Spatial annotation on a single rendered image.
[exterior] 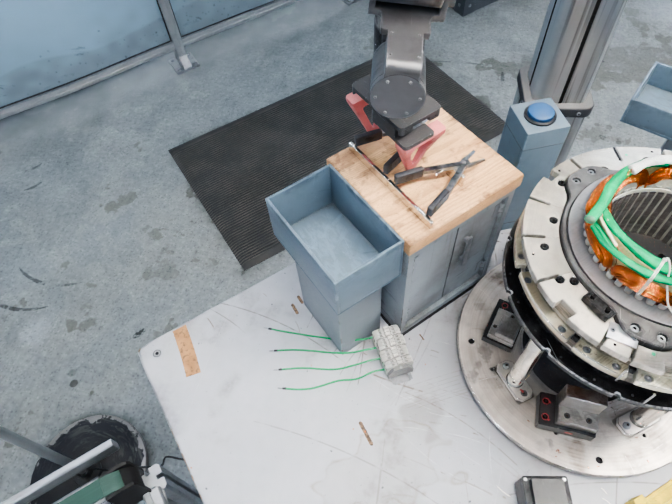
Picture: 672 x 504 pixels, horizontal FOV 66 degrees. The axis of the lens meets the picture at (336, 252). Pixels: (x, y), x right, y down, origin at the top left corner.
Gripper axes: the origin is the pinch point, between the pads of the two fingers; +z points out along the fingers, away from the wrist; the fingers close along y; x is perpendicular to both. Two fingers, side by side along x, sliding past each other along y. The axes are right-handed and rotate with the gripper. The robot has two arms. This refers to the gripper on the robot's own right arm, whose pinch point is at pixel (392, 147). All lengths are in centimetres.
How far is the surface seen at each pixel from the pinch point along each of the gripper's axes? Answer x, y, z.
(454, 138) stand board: 9.4, 2.7, 2.0
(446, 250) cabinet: 0.6, 12.8, 11.3
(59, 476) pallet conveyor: -63, 1, 29
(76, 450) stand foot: -84, -38, 107
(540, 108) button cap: 25.8, 4.7, 4.0
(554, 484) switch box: -6, 45, 24
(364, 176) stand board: -5.3, 0.6, 1.9
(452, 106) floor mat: 106, -82, 110
